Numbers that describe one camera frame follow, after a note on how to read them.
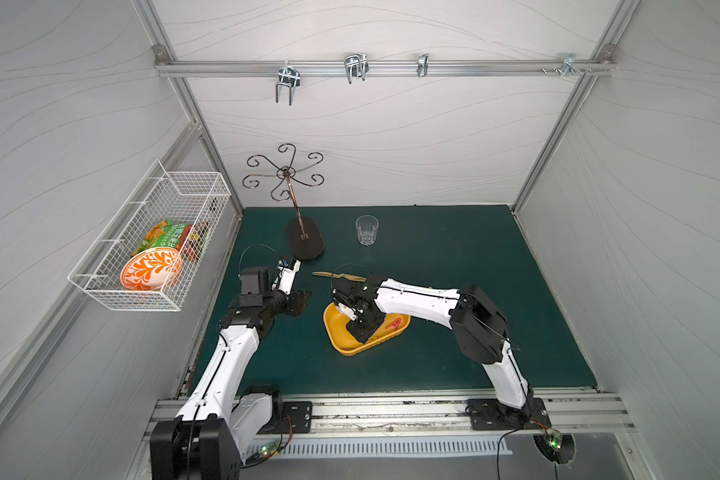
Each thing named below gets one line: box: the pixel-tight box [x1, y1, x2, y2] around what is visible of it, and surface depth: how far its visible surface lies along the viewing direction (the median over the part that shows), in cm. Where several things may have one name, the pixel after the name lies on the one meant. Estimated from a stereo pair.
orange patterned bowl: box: [120, 247, 183, 291], surface depth 64 cm
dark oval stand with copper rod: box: [242, 143, 326, 261], surface depth 92 cm
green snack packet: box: [133, 219, 185, 257], surface depth 68 cm
